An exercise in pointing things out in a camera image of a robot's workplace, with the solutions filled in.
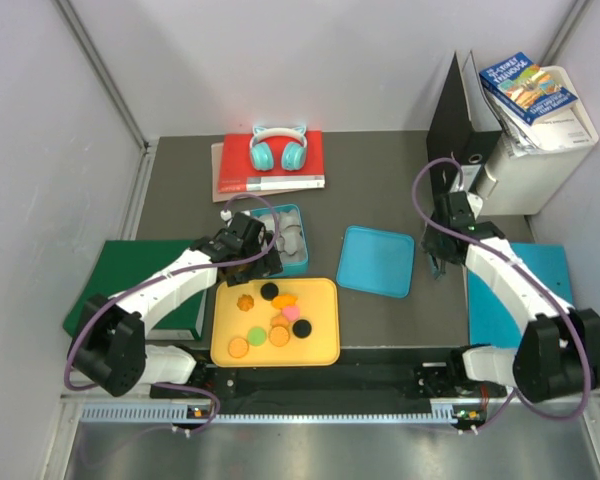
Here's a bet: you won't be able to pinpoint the teal cookie tin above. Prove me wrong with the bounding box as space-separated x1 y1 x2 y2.
273 204 309 278

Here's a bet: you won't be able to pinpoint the large black sandwich cookie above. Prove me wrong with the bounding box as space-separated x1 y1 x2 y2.
260 282 279 301

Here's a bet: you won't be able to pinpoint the teal tin lid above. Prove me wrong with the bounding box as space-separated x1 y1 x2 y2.
336 225 415 298

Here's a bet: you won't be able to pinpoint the orange fish shaped cookie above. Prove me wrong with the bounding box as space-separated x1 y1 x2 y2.
271 294 297 310

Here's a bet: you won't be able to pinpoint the orange leaf shaped cookie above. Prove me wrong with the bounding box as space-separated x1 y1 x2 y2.
270 315 290 328

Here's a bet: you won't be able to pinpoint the orange round sandwich cookie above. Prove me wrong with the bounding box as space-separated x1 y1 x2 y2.
269 325 290 347

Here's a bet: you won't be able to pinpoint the small black sandwich cookie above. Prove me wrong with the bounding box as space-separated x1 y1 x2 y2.
292 319 312 339

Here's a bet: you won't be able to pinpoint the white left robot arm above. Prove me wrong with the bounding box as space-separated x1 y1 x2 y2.
65 211 282 397

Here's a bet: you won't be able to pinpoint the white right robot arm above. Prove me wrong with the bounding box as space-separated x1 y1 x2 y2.
423 191 600 403

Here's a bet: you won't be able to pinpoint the white paper cupcake liner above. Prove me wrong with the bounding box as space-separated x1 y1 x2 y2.
278 209 301 232
278 238 305 264
259 212 280 240

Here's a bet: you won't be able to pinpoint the red book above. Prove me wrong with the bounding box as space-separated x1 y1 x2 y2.
216 127 326 193

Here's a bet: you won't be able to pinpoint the orange flower shaped cookie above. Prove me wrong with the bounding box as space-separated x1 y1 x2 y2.
236 295 255 312

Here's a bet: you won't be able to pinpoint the blue folder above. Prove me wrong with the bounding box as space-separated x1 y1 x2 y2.
466 239 573 349

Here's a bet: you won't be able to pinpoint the black lever arch binder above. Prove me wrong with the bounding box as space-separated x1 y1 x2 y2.
426 53 502 197

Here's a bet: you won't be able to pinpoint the white storage box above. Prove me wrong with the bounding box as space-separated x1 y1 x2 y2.
475 66 599 215

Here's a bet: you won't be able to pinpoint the pink sandwich cookie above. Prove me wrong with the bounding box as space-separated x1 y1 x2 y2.
282 305 300 322

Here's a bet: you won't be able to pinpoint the teal cat ear headphones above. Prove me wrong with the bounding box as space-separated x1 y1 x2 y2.
249 126 308 172

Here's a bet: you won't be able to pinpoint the yellow plastic tray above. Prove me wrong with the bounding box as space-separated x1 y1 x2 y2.
210 278 340 368

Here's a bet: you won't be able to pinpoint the green sandwich cookie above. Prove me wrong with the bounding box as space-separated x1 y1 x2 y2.
247 326 268 347

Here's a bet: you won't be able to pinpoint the green binder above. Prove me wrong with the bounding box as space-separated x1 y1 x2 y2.
62 239 207 342

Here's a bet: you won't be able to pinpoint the blue paperback book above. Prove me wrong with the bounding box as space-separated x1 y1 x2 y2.
479 52 578 126

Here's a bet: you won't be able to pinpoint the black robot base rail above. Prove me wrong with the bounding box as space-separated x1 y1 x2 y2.
144 344 511 416

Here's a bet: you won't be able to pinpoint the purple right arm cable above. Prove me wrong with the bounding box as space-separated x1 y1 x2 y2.
412 157 594 435

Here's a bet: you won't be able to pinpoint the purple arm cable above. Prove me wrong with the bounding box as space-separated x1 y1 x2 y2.
64 193 281 436
412 157 594 435

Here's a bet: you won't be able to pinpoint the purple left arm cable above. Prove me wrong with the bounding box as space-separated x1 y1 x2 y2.
64 193 281 436

